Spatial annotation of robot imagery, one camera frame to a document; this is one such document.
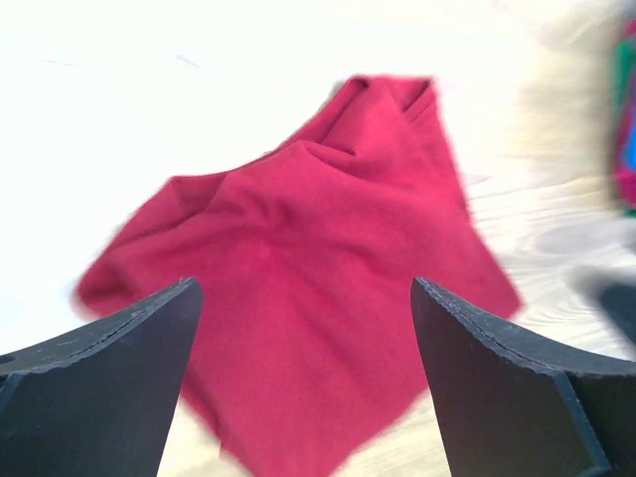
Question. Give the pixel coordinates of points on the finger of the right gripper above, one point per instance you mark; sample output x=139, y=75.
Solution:
x=614, y=295

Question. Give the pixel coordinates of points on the pink folded t shirt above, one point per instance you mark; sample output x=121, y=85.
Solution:
x=624, y=178

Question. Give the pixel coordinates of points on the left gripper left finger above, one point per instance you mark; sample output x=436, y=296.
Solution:
x=100, y=400

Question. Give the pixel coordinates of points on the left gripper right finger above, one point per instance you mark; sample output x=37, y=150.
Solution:
x=512, y=402

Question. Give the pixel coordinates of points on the red t shirt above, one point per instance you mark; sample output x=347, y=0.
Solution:
x=306, y=347

